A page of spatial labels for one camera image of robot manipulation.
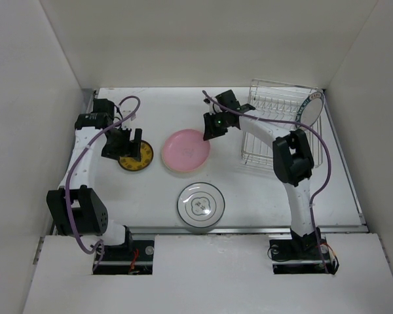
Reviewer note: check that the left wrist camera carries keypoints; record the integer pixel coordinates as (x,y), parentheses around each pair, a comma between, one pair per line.
(126,117)

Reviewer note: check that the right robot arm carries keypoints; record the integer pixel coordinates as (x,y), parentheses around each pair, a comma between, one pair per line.
(291,157)

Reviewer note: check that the small brown plate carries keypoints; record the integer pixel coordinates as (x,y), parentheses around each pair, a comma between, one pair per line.
(132,165)

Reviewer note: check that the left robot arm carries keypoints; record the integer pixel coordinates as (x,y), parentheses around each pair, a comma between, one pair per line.
(76,209)

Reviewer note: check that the white patterned plate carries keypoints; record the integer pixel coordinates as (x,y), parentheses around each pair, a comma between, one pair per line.
(201,205)

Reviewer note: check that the front aluminium rail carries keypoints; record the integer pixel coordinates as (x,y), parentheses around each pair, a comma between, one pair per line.
(360,229)

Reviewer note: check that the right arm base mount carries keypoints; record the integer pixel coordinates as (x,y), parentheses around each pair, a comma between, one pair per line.
(287,261)

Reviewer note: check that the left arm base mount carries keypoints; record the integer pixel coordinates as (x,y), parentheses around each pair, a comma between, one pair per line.
(137,259)

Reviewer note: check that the green rimmed white plate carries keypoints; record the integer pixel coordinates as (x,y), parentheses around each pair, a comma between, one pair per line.
(310,110)

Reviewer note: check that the pink rimmed plate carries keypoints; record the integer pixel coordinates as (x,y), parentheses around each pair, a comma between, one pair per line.
(186,147)

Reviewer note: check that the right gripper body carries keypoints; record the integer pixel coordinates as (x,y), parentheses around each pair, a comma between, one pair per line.
(217,123)

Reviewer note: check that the wire dish rack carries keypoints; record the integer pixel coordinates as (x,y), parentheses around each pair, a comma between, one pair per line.
(278,102)

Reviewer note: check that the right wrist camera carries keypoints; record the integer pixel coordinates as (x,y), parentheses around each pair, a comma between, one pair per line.
(209,106)

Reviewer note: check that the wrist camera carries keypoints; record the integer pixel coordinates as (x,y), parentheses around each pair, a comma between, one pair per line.
(209,106)
(126,117)

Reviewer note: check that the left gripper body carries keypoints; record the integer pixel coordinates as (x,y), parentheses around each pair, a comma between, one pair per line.
(118,143)

